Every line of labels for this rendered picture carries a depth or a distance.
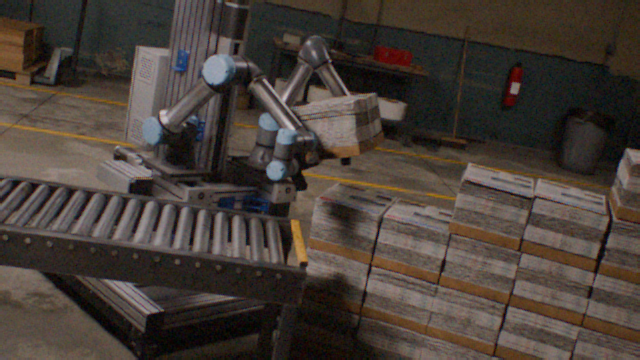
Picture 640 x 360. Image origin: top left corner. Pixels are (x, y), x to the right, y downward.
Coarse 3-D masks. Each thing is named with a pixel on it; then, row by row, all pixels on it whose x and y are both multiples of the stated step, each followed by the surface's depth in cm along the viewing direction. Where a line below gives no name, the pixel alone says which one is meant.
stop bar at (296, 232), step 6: (294, 222) 297; (294, 228) 290; (294, 234) 284; (300, 234) 285; (294, 240) 280; (300, 240) 279; (300, 246) 272; (300, 252) 267; (300, 258) 261; (306, 258) 262; (300, 264) 259; (306, 264) 259
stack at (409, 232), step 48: (336, 192) 348; (336, 240) 335; (384, 240) 329; (432, 240) 323; (336, 288) 339; (384, 288) 332; (432, 288) 327; (528, 288) 316; (576, 288) 311; (336, 336) 343; (384, 336) 338; (480, 336) 325; (528, 336) 320
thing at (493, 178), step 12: (468, 168) 335; (480, 168) 340; (468, 180) 313; (480, 180) 316; (492, 180) 322; (504, 180) 327; (516, 180) 331; (528, 180) 337; (516, 192) 309; (528, 192) 313
